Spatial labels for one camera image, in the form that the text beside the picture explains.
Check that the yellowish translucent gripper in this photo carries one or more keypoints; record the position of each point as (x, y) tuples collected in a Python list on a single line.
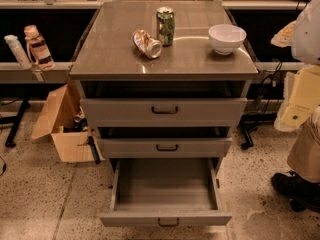
[(307, 37)]

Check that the grey bottom drawer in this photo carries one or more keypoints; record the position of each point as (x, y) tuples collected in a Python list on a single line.
[(165, 193)]

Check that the grey drawer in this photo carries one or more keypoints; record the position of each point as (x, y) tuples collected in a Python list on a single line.
[(163, 142), (161, 104), (165, 193)]

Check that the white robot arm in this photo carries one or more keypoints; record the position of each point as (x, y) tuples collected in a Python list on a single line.
[(311, 14)]

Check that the grey drawer cabinet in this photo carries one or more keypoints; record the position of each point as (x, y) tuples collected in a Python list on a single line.
[(109, 54)]

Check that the grey middle drawer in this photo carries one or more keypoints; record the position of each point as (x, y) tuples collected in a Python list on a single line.
[(163, 142)]

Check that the grey top drawer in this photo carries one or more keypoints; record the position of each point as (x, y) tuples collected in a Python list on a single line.
[(161, 104)]

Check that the black stand base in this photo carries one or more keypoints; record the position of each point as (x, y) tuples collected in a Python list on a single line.
[(251, 122)]

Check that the tan trouser leg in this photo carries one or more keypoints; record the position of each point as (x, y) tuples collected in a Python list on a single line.
[(304, 157)]

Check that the white bowl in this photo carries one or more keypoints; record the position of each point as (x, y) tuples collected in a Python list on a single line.
[(226, 38)]

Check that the green soda can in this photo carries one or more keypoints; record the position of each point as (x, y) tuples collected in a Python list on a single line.
[(165, 25)]

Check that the crushed silver can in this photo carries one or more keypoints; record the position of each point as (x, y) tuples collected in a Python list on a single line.
[(146, 44)]

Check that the black tool beside box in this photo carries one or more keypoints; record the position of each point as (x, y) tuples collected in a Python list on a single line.
[(93, 148)]

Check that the cardboard box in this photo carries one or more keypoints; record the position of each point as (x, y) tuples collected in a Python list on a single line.
[(61, 118)]

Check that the pink striped bottle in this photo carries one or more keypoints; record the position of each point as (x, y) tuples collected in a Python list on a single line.
[(37, 49)]

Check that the black table leg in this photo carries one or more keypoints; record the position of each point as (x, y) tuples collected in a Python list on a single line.
[(15, 120)]

